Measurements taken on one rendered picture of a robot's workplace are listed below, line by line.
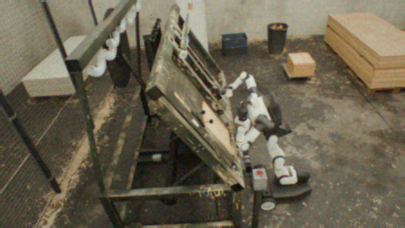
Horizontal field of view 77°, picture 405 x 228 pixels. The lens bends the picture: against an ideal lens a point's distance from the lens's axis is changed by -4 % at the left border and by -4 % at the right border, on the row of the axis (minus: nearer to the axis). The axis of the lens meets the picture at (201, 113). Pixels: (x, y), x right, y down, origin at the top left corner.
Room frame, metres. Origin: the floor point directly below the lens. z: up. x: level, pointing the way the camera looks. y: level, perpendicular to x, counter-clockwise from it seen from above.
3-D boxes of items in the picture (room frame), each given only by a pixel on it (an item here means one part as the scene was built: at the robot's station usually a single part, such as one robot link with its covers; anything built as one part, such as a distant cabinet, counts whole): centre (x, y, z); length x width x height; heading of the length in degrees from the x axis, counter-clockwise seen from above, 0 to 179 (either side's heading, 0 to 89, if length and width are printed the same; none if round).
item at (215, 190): (2.67, 0.34, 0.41); 2.20 x 1.38 x 0.83; 178
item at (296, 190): (2.07, -0.92, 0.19); 0.64 x 0.52 x 0.33; 88
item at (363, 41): (5.11, -3.74, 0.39); 2.46 x 1.05 x 0.78; 175
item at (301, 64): (4.94, -2.11, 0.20); 0.61 x 0.53 x 0.40; 175
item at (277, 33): (6.24, -2.03, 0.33); 0.52 x 0.51 x 0.65; 175
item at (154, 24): (3.43, 0.52, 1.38); 0.70 x 0.15 x 0.85; 178
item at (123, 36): (2.59, 0.76, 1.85); 0.80 x 0.06 x 0.80; 178
